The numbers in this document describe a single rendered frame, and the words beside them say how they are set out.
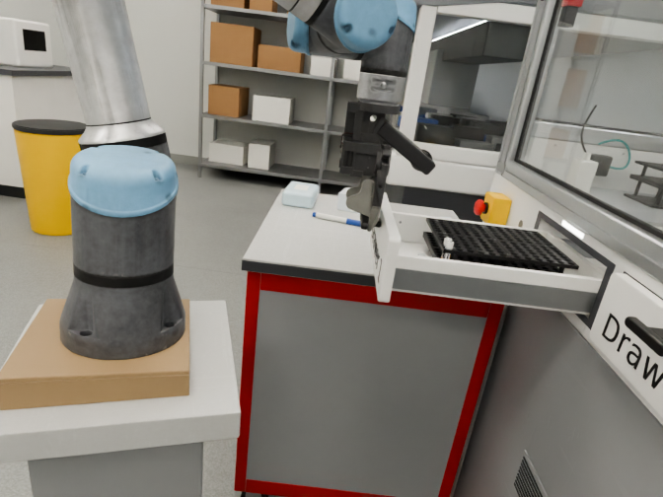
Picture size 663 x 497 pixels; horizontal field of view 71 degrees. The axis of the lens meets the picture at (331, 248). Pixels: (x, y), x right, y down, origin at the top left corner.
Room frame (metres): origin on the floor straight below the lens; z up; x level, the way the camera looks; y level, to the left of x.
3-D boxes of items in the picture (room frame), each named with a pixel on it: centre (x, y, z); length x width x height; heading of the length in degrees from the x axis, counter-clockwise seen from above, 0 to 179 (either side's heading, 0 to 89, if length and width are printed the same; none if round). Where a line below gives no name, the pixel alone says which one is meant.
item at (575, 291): (0.79, -0.30, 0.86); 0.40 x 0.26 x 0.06; 91
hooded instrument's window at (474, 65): (2.51, -0.73, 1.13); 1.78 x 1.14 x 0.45; 1
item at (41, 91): (3.71, 2.56, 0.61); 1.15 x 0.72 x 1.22; 178
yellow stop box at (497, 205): (1.13, -0.39, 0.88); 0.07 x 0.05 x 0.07; 1
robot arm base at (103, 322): (0.53, 0.26, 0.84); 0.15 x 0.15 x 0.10
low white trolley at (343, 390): (1.20, -0.10, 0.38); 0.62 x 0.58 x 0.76; 1
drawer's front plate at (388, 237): (0.79, -0.09, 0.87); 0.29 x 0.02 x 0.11; 1
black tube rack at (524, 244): (0.79, -0.29, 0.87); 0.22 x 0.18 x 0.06; 91
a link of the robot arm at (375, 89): (0.79, -0.05, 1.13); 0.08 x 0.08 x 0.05
